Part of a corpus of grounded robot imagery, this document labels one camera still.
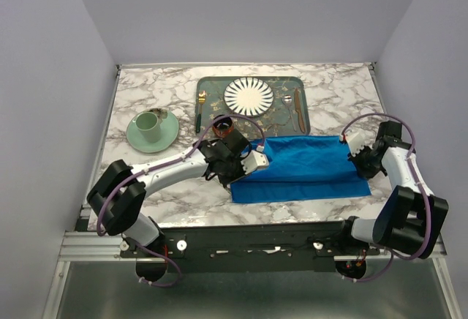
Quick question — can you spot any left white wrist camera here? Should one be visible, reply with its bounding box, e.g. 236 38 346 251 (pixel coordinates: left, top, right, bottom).
241 150 269 175

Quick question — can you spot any orange black mug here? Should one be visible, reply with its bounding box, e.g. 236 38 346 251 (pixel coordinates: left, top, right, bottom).
212 115 234 138

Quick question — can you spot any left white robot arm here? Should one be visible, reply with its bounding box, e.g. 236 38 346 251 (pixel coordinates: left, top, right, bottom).
86 130 252 257

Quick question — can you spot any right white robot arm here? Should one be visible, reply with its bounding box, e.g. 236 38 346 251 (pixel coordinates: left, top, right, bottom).
336 120 449 260

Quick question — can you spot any white blue striped plate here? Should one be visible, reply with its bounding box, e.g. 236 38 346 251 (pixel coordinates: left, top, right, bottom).
224 77 274 117

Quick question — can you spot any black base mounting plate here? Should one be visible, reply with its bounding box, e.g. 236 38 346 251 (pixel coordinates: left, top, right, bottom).
120 219 383 274

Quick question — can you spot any green cup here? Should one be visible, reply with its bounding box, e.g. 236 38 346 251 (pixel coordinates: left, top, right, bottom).
135 111 162 143

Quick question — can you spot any blue cloth napkin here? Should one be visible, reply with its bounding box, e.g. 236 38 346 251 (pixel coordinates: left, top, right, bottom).
230 135 371 203

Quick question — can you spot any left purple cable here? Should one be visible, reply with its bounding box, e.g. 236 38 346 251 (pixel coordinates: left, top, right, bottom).
95 113 266 288

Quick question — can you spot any silver spoon on tray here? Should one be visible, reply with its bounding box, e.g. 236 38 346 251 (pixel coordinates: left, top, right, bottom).
282 94 298 132

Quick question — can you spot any green floral serving tray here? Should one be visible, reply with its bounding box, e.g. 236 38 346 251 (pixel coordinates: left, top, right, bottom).
195 75 311 137

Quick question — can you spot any green saucer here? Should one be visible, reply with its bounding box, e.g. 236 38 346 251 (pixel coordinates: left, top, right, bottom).
126 108 179 154

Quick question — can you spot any gold fork green handle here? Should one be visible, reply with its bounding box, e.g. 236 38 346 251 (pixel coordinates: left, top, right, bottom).
195 91 207 134

